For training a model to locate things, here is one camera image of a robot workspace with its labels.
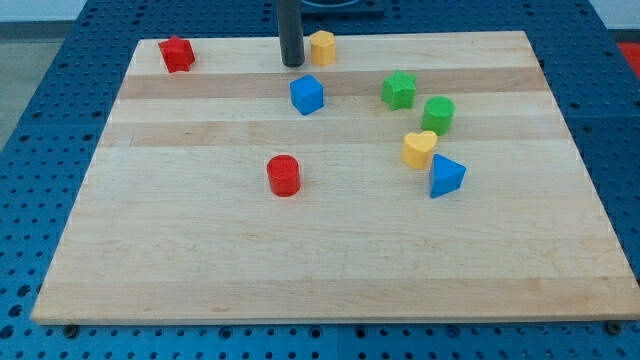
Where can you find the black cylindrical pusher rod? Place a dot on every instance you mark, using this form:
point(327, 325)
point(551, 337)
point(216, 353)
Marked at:
point(290, 32)

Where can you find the yellow hexagon block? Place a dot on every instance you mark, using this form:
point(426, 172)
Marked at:
point(323, 48)

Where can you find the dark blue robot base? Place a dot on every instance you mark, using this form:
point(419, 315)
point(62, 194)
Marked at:
point(317, 8)

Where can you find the red star block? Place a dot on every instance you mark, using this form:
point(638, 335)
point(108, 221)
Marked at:
point(177, 54)

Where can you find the green star block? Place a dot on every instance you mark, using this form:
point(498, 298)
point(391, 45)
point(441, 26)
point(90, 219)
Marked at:
point(399, 90)

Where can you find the blue cube block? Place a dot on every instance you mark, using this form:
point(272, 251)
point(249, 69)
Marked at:
point(307, 94)

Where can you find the red cylinder block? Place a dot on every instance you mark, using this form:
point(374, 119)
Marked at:
point(283, 175)

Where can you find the green cylinder block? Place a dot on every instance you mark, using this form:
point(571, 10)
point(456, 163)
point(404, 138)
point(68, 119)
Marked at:
point(438, 115)

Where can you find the yellow heart block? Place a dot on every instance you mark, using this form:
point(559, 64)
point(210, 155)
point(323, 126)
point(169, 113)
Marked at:
point(418, 149)

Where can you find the light wooden board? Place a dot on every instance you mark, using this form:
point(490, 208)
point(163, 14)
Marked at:
point(175, 222)

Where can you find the blue triangle block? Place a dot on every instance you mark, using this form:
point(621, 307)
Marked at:
point(445, 176)

